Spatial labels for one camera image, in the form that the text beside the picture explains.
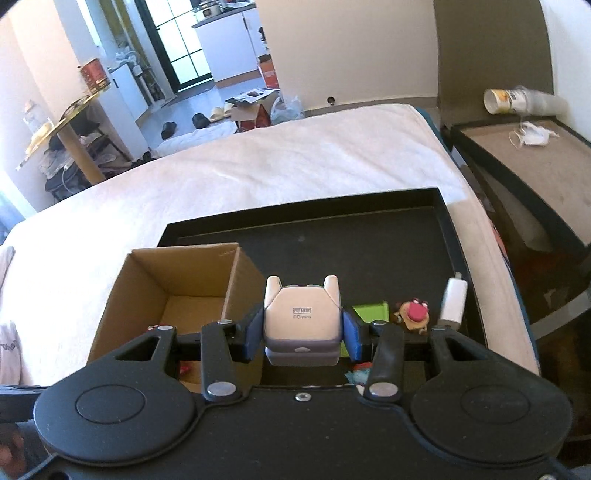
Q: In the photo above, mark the cardboard box with papers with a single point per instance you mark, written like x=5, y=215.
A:
x=249, y=115

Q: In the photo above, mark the beige slipper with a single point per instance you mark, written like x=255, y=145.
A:
x=229, y=109
x=217, y=115

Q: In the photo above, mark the orange carton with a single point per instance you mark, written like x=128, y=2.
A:
x=269, y=74

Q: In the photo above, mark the teal toy figurine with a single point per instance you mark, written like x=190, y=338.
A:
x=358, y=376

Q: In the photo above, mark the glass jar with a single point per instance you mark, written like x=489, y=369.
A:
x=37, y=117

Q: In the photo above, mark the black framed glass door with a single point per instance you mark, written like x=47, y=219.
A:
x=180, y=41

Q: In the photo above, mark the white plush toy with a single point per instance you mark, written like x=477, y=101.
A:
x=9, y=350

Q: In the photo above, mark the green block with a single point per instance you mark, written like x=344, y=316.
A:
x=369, y=311

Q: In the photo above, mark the white face mask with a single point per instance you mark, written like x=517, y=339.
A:
x=535, y=136

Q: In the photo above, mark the white low cabinet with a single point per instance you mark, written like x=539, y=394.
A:
x=127, y=94

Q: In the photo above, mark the brown headboard panel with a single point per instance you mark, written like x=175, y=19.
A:
x=489, y=46

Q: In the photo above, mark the white kitchen counter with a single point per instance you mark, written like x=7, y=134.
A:
x=231, y=46

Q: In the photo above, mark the metal pot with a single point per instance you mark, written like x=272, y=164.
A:
x=207, y=9

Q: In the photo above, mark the pink small toy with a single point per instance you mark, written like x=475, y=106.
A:
x=413, y=314

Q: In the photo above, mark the dark bedside table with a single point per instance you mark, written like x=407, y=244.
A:
x=517, y=161

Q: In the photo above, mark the white cube toy figurine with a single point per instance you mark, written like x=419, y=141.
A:
x=300, y=318

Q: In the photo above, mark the black slipper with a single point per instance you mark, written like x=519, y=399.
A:
x=169, y=130
x=201, y=121

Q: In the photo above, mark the light plush blanket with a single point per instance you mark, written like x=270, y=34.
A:
x=277, y=161

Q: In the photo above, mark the white floor mat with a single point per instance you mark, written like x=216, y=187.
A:
x=194, y=141

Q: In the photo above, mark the black tray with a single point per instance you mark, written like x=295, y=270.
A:
x=323, y=249

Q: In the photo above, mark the red tin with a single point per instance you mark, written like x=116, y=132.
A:
x=94, y=76

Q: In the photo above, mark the yellow wooden table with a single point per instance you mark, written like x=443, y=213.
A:
x=81, y=157

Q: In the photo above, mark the dark bottle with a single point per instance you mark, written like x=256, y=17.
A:
x=264, y=41

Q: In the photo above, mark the red toy figurine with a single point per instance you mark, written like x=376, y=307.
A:
x=184, y=368

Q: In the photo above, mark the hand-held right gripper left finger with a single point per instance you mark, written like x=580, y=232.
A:
x=251, y=334

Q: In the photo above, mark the white charger plug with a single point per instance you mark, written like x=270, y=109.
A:
x=453, y=300

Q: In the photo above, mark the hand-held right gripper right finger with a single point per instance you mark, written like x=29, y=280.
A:
x=353, y=334

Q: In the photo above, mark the clear plastic bag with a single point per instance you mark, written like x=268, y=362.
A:
x=288, y=110

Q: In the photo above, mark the dark chair with clutter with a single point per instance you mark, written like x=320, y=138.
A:
x=60, y=170

